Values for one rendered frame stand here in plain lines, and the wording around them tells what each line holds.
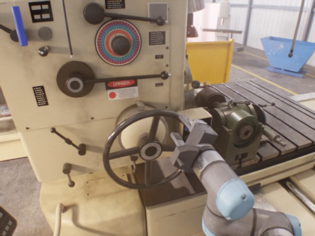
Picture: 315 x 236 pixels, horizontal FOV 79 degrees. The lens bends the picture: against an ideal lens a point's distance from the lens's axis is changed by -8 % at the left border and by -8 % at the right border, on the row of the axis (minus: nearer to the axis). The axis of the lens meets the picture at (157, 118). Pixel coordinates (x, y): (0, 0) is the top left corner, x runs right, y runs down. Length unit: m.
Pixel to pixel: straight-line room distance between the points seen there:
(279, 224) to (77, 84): 0.73
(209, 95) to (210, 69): 2.62
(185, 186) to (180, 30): 1.12
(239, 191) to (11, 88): 0.83
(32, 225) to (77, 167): 1.43
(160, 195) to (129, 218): 0.26
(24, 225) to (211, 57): 3.60
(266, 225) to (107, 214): 1.15
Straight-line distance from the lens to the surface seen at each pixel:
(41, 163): 1.09
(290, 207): 1.60
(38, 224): 2.42
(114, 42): 0.75
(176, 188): 1.60
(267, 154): 1.43
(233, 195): 0.43
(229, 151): 1.18
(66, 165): 1.06
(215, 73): 4.06
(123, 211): 1.50
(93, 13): 0.76
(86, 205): 1.59
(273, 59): 7.15
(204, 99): 1.36
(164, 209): 1.58
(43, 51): 0.78
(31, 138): 1.02
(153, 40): 0.87
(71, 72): 0.84
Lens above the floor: 1.81
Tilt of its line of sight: 30 degrees down
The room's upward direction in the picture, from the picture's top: straight up
